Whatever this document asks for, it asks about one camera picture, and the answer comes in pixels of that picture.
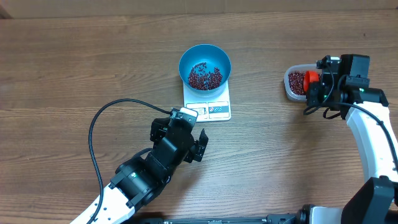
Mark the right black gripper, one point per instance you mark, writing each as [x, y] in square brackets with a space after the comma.
[314, 90]

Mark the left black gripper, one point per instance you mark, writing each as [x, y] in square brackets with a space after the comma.
[197, 150]

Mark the red scoop with blue handle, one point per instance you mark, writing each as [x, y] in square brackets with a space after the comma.
[310, 77]

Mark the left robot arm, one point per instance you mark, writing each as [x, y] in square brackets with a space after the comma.
[143, 177]

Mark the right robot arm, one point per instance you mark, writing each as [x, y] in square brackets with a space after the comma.
[341, 84]

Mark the white digital kitchen scale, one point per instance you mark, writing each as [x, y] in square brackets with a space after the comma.
[211, 105]

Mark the red beans in bowl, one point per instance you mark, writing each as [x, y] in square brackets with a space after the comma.
[201, 77]

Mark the blue bowl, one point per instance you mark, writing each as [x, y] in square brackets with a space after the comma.
[213, 55]

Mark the clear plastic container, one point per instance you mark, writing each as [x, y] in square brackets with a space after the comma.
[297, 68]

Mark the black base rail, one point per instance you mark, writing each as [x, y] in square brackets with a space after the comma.
[269, 219]

